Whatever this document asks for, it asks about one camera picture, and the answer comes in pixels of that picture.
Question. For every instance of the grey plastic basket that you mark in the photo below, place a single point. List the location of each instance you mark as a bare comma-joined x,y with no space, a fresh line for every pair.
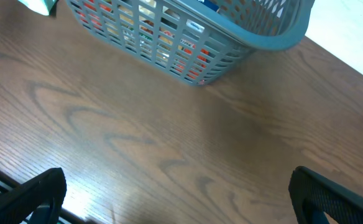
235,29

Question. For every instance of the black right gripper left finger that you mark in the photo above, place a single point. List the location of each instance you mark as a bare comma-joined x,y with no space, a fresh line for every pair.
29,199

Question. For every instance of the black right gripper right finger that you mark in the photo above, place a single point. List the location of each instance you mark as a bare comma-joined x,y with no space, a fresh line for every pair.
314,198

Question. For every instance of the orange tissue multipack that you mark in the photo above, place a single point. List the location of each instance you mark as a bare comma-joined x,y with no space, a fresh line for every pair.
150,31

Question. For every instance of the light green snack packet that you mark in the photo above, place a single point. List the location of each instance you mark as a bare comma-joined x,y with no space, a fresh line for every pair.
42,7

